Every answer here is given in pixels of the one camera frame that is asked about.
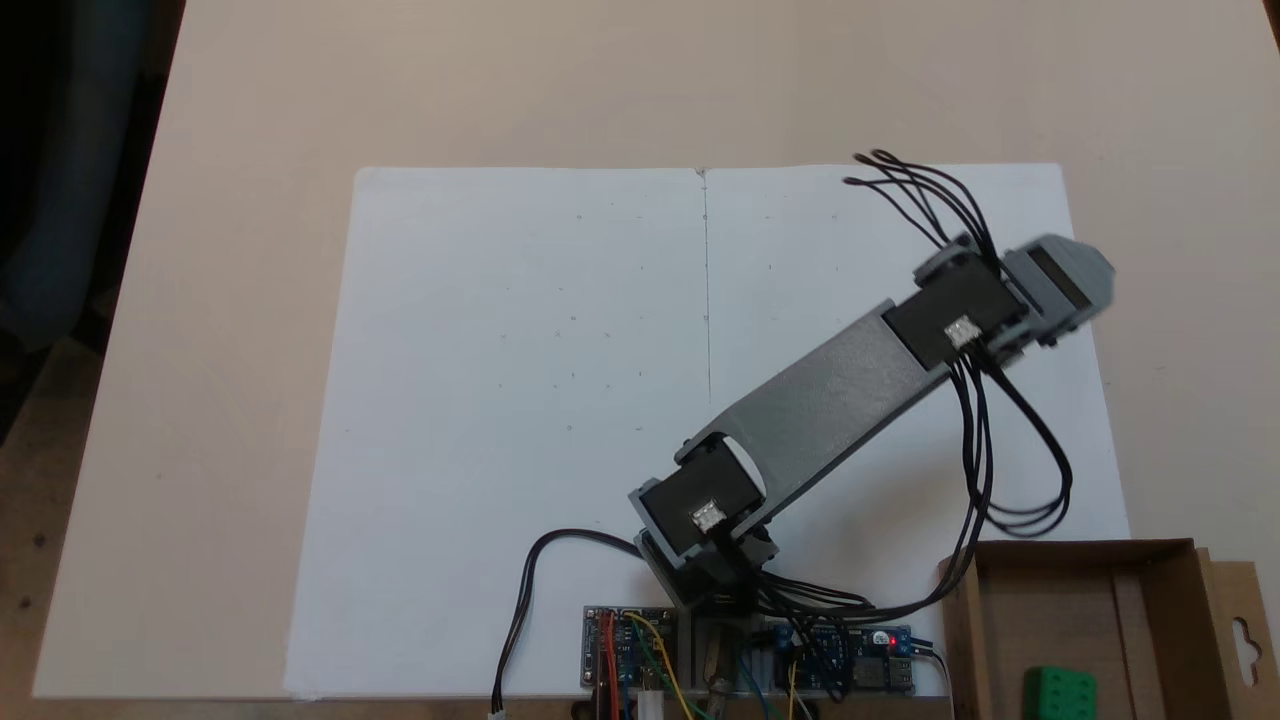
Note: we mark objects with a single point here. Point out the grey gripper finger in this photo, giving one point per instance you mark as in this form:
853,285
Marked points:
1095,272

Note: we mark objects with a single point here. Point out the green dice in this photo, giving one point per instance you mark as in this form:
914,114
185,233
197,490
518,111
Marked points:
1060,694

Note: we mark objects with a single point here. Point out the brown cardboard box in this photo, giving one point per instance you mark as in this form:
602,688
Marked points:
1130,620

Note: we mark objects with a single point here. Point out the blue circuit board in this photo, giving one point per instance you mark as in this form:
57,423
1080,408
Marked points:
860,660

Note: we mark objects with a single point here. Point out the metal table clamp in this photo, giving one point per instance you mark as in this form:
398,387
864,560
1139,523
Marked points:
717,670

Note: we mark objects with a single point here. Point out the green circuit board red LED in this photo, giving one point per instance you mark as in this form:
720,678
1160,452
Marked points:
630,650

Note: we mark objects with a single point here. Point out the white USB plug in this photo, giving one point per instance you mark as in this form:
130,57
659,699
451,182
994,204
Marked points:
650,706

